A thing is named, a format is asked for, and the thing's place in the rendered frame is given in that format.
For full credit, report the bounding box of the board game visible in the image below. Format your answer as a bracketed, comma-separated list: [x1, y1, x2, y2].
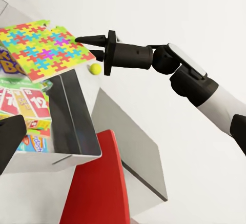
[17, 134, 48, 153]
[39, 79, 53, 92]
[0, 42, 52, 130]

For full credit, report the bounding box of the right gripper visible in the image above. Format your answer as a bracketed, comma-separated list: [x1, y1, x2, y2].
[75, 30, 138, 76]

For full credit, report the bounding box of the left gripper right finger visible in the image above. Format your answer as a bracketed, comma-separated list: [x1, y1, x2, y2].
[230, 114, 246, 156]

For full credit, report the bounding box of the tennis ball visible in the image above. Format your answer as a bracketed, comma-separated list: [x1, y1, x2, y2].
[90, 63, 102, 75]

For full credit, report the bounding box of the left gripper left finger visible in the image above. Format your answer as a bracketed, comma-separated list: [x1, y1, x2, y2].
[0, 114, 27, 175]

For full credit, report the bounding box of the jigsaw puzzle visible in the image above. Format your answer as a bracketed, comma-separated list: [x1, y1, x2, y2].
[26, 93, 51, 139]
[0, 19, 96, 84]

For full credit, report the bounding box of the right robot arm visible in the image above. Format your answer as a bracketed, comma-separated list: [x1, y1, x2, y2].
[75, 30, 246, 136]

